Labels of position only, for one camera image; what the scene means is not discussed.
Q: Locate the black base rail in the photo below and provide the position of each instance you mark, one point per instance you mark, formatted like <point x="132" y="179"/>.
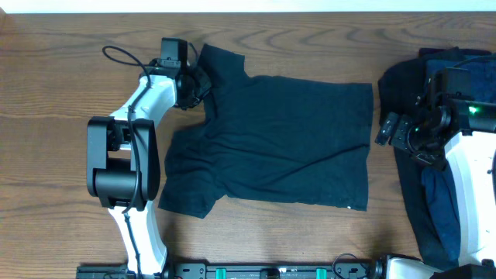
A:
<point x="345" y="266"/>

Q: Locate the blue garment in pile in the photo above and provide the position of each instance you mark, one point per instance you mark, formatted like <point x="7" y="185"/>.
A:
<point x="439" y="185"/>

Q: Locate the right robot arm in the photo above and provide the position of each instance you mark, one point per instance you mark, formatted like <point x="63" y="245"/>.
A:
<point x="459" y="134"/>

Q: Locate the dark teal t-shirt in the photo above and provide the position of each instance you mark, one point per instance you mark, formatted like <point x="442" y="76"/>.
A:
<point x="270" y="138"/>

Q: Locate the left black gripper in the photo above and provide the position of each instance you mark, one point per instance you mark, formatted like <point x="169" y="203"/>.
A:
<point x="203" y="90"/>

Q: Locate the black garment in pile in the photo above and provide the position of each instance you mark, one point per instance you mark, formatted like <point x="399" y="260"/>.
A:
<point x="401" y="88"/>

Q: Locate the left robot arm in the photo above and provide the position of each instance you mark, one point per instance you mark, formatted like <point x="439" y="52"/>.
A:
<point x="123" y="168"/>

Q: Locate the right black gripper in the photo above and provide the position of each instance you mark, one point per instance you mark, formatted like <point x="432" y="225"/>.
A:
<point x="404" y="125"/>

